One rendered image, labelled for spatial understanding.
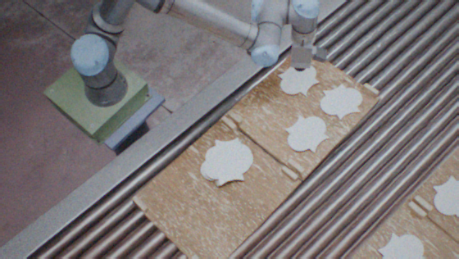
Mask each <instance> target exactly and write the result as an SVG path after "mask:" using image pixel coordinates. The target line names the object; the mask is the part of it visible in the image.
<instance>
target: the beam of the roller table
mask: <svg viewBox="0 0 459 259"><path fill-rule="evenodd" d="M351 1H352V0H319V13H318V22H317V27H316V28H318V27H319V26H320V25H322V24H323V23H324V22H326V21H327V20H328V19H329V18H330V17H331V16H332V15H334V14H335V12H337V11H339V10H340V9H342V8H343V7H344V6H346V5H347V4H348V3H349V2H351ZM291 29H292V25H284V26H282V34H281V41H280V51H279V57H278V60H279V59H280V58H281V57H282V56H283V55H284V54H285V53H286V52H287V51H289V50H290V49H291V48H292V40H291ZM267 67H269V66H259V65H257V64H256V63H255V62H253V61H252V58H251V57H250V56H249V55H248V54H247V55H246V56H245V57H244V58H243V59H242V60H241V61H239V62H236V63H235V64H234V65H233V66H231V67H230V68H229V69H228V70H227V71H226V72H225V73H224V74H223V75H221V76H220V77H218V78H217V79H216V80H214V81H212V82H211V83H210V84H209V85H207V86H206V88H204V89H203V90H202V91H200V92H199V93H198V94H196V95H195V96H194V97H192V98H191V99H190V100H188V101H187V102H186V103H185V104H184V105H182V106H181V107H180V108H178V109H177V110H176V111H174V112H173V113H172V114H170V115H169V116H168V117H167V118H166V119H165V120H163V121H162V122H160V123H159V124H158V125H156V126H155V127H154V128H152V129H151V130H150V131H148V133H147V134H145V135H144V136H143V137H142V138H141V139H138V140H137V141H136V142H134V143H133V144H132V145H130V147H129V148H127V149H126V150H125V151H123V152H122V153H121V154H120V155H119V156H118V157H116V158H114V159H112V160H111V161H110V162H109V163H108V164H107V165H105V166H104V167H103V168H102V169H101V170H99V171H98V172H97V173H96V174H94V175H93V176H91V177H90V178H89V179H87V180H86V181H84V182H83V183H82V184H81V185H80V186H79V187H78V188H77V189H76V190H74V191H73V192H72V193H70V194H68V195H66V196H65V197H64V198H63V199H62V200H61V201H60V202H59V203H58V204H56V205H55V206H54V207H52V208H51V209H50V210H48V211H46V212H44V214H43V215H42V216H40V217H39V218H38V219H37V220H36V221H34V222H33V223H32V224H30V225H29V227H26V228H25V229H23V230H22V231H21V232H20V233H19V234H18V235H16V236H15V237H14V238H13V239H12V240H11V241H9V242H8V243H5V244H4V245H3V246H1V247H0V259H31V258H32V257H34V256H35V255H36V254H38V253H39V252H40V251H42V250H43V249H44V248H45V247H46V246H48V245H49V244H50V243H51V242H52V241H54V240H55V239H56V238H58V237H59V236H60V235H61V234H62V233H63V232H64V231H66V230H67V229H69V228H70V227H71V226H72V225H74V224H75V223H76V222H77V221H78V220H79V219H80V218H82V217H83V216H84V215H86V214H87V213H89V212H90V211H92V210H93V209H94V208H95V207H96V206H97V205H98V204H99V203H100V202H102V201H103V200H104V199H105V198H107V197H108V196H109V195H112V193H113V192H115V191H116V190H117V189H118V188H119V187H120V186H121V185H123V184H124V183H125V182H127V181H128V180H129V179H130V178H131V177H133V176H135V175H136V174H137V173H138V172H140V171H141V170H142V169H143V168H144V167H145V166H147V165H148V163H149V162H151V161H152V160H153V159H155V158H157V157H159V156H160V155H161V154H162V153H163V152H164V151H165V150H166V149H167V148H168V147H169V146H171V145H172V144H173V143H175V142H176V141H177V140H178V139H181V138H182V137H184V136H185V135H186V133H188V132H189V131H190V130H191V129H192V128H193V127H194V126H196V125H197V124H198V123H200V122H201V121H202V120H205V119H206V117H208V116H209V115H210V114H211V113H212V112H213V111H214V110H216V109H217V108H218V107H220V106H221V105H222V104H223V103H225V101H226V100H229V99H230V98H232V97H233V96H234V95H235V94H236V93H237V92H238V91H239V90H241V89H242V88H243V87H244V86H245V85H246V84H248V83H249V82H250V81H253V80H254V79H255V78H256V77H258V76H259V74H261V73H262V72H263V71H264V70H265V69H266V68H267Z"/></svg>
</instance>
